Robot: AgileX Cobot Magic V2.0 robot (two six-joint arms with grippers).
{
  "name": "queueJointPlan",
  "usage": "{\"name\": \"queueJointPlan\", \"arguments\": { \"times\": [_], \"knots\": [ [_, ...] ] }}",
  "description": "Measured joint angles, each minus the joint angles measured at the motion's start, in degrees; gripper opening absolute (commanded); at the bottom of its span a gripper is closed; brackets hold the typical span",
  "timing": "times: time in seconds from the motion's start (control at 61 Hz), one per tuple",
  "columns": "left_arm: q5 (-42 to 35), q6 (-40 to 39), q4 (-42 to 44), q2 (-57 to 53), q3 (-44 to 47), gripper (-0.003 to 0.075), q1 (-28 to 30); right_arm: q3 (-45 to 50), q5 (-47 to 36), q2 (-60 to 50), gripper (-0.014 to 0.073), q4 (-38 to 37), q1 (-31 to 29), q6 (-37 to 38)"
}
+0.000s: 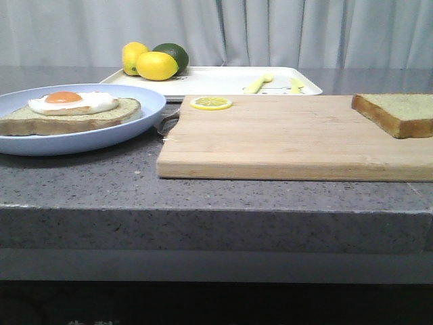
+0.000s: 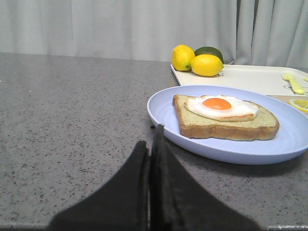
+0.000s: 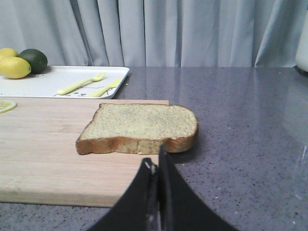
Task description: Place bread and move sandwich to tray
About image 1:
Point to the front yellow lemon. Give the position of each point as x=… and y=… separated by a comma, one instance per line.
x=156, y=66

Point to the yellow lemon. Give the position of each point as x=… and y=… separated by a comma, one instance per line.
x=130, y=53
x=156, y=66

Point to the white rectangular tray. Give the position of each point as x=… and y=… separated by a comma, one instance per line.
x=221, y=80

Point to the green lime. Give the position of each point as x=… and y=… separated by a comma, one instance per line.
x=177, y=52

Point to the grey curtain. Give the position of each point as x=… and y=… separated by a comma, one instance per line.
x=302, y=34

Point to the left yellow lemon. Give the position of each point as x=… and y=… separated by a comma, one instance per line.
x=130, y=53

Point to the bread slice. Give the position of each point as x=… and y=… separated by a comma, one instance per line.
x=401, y=115
x=24, y=121

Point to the metal cutting board handle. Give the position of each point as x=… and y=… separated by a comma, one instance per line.
x=166, y=124

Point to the lemon slice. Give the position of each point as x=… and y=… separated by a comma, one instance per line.
x=211, y=103

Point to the yellow plastic spoon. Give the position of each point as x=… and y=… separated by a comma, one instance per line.
x=255, y=86

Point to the blue round plate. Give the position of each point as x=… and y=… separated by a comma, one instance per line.
x=152, y=105

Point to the fried egg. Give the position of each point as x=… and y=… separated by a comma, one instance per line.
x=71, y=103

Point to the wooden cutting board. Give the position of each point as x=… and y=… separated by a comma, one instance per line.
x=295, y=137

